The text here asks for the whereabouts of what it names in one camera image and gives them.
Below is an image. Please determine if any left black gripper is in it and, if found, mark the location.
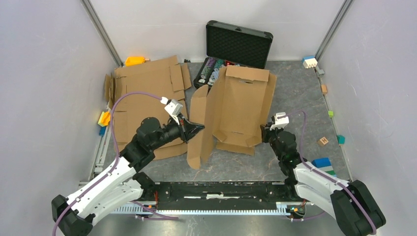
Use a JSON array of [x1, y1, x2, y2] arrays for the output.
[[150, 112, 205, 150]]

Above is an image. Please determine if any blue white green block stack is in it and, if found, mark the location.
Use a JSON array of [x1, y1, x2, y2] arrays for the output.
[[311, 157, 336, 177]]

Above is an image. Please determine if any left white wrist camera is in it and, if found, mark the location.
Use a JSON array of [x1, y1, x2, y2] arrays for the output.
[[160, 97, 183, 125]]

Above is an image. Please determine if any yellow orange toy block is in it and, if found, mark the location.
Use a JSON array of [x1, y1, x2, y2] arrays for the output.
[[97, 111, 112, 127]]

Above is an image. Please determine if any black poker chip case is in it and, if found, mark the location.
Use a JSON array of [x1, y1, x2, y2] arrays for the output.
[[193, 20, 273, 89]]

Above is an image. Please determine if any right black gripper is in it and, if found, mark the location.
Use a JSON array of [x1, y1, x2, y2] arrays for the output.
[[260, 122, 284, 161]]

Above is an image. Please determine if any brown cardboard box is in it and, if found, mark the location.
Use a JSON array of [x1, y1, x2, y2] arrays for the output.
[[186, 65, 277, 169]]

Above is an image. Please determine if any small teal block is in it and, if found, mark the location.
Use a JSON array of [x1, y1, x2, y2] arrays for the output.
[[336, 135, 346, 145]]

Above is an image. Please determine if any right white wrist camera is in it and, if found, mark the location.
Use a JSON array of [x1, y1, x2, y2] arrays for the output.
[[270, 112, 290, 130]]

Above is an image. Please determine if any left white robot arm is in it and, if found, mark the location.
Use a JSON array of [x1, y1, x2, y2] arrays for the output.
[[51, 115, 204, 236]]

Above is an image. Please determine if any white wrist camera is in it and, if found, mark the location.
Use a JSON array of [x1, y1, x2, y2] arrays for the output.
[[160, 97, 183, 125], [270, 112, 290, 130]]

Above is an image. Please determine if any blue white toy block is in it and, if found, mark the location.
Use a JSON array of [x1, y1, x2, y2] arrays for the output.
[[302, 56, 318, 69]]

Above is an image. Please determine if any small orange wooden block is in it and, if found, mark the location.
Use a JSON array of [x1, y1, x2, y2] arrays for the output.
[[321, 85, 328, 95]]

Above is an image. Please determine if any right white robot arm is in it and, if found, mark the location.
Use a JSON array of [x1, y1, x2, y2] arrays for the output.
[[260, 123, 387, 236]]

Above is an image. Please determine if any small blue block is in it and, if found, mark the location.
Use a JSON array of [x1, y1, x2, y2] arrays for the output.
[[99, 126, 107, 137]]

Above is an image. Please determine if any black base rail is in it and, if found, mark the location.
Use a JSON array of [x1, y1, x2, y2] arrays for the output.
[[133, 172, 302, 210]]

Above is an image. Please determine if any yellow plastic toy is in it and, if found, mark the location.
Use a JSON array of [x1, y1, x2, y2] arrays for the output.
[[124, 57, 150, 66]]

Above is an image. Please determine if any small grey block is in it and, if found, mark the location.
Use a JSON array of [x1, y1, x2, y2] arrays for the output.
[[315, 67, 325, 78]]

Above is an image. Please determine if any flat cardboard sheet stack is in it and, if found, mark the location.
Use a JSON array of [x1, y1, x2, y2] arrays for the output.
[[104, 56, 191, 150]]

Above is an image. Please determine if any wooden letter cube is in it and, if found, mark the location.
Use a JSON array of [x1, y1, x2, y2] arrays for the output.
[[317, 137, 329, 147]]

